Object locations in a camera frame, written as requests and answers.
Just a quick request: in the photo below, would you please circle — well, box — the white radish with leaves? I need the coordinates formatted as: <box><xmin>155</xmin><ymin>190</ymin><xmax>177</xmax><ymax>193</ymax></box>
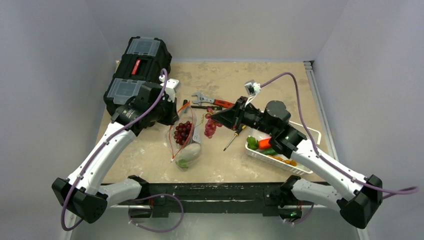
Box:
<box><xmin>174</xmin><ymin>143</ymin><xmax>202</xmax><ymax>170</ymax></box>

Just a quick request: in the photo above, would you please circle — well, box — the green bell pepper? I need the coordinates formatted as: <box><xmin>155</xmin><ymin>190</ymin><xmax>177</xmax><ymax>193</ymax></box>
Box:
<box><xmin>246</xmin><ymin>136</ymin><xmax>259</xmax><ymax>151</ymax></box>

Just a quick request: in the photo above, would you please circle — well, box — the dark red grape bunch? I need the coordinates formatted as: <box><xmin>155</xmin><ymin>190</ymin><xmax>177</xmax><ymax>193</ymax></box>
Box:
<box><xmin>173</xmin><ymin>121</ymin><xmax>193</xmax><ymax>146</ymax></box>

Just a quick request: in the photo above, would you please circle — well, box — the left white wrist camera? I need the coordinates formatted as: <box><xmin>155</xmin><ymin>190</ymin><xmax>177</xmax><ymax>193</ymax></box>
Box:
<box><xmin>159</xmin><ymin>76</ymin><xmax>181</xmax><ymax>103</ymax></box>

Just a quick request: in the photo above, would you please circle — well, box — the white plastic basket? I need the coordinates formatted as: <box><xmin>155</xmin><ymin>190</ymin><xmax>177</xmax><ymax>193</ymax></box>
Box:
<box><xmin>245</xmin><ymin>120</ymin><xmax>322</xmax><ymax>176</ymax></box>

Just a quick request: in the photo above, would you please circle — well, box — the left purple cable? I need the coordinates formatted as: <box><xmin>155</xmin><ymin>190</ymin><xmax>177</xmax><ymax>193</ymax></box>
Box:
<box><xmin>60</xmin><ymin>68</ymin><xmax>169</xmax><ymax>232</ymax></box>

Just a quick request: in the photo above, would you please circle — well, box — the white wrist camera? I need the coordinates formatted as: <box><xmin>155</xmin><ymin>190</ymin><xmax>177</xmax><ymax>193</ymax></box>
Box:
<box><xmin>159</xmin><ymin>76</ymin><xmax>181</xmax><ymax>103</ymax></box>
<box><xmin>244</xmin><ymin>80</ymin><xmax>262</xmax><ymax>106</ymax></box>

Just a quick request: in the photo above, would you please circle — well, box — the clear orange-zip bag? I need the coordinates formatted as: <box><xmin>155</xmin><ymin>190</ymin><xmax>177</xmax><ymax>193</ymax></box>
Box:
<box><xmin>167</xmin><ymin>101</ymin><xmax>202</xmax><ymax>171</ymax></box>

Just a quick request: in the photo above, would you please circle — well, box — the red-handled adjustable wrench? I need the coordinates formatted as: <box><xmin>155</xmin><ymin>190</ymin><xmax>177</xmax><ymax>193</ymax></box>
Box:
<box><xmin>191</xmin><ymin>92</ymin><xmax>234</xmax><ymax>109</ymax></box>

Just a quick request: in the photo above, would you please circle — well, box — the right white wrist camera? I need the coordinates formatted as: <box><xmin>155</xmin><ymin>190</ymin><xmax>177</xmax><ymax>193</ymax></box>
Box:
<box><xmin>244</xmin><ymin>80</ymin><xmax>262</xmax><ymax>106</ymax></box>

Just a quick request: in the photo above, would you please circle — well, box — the black yellow-handled screwdriver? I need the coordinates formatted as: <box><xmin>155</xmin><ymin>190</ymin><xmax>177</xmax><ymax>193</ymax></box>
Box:
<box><xmin>223</xmin><ymin>124</ymin><xmax>246</xmax><ymax>152</ymax></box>

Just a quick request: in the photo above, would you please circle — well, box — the orange carrot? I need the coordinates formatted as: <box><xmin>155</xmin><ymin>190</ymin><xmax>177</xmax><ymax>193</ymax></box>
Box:
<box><xmin>257</xmin><ymin>138</ymin><xmax>272</xmax><ymax>150</ymax></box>

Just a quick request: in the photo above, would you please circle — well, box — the green cucumber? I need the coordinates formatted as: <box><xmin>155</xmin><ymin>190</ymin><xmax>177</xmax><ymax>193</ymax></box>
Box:
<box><xmin>260</xmin><ymin>148</ymin><xmax>278</xmax><ymax>156</ymax></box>

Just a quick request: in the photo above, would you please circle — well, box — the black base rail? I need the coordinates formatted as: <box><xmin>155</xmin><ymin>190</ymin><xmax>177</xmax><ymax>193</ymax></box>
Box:
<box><xmin>119</xmin><ymin>176</ymin><xmax>311</xmax><ymax>219</ymax></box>

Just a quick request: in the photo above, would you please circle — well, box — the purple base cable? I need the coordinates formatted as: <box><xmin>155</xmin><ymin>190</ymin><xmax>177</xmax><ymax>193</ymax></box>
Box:
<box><xmin>128</xmin><ymin>194</ymin><xmax>184</xmax><ymax>234</ymax></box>

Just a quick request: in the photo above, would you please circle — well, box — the black T-handle tool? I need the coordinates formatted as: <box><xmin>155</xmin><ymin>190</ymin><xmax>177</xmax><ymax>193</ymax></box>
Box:
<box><xmin>183</xmin><ymin>99</ymin><xmax>223</xmax><ymax>113</ymax></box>

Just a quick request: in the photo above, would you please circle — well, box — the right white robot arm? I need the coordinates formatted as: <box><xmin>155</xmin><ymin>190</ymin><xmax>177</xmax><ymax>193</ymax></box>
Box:
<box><xmin>211</xmin><ymin>96</ymin><xmax>383</xmax><ymax>229</ymax></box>

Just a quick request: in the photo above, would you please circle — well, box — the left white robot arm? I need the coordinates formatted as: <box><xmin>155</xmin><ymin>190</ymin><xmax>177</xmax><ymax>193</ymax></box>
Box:
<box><xmin>51</xmin><ymin>78</ymin><xmax>180</xmax><ymax>231</ymax></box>

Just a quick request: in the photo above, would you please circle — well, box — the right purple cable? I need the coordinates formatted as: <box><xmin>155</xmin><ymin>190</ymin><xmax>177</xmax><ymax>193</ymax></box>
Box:
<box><xmin>259</xmin><ymin>72</ymin><xmax>420</xmax><ymax>200</ymax></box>

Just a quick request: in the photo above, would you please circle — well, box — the black plastic toolbox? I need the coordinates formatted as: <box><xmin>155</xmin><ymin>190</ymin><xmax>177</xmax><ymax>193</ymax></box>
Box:
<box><xmin>103</xmin><ymin>36</ymin><xmax>172</xmax><ymax>116</ymax></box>

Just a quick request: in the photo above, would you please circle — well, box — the light red grape bunch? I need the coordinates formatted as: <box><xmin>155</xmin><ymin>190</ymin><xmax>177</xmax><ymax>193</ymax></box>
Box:
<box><xmin>204</xmin><ymin>107</ymin><xmax>223</xmax><ymax>139</ymax></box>

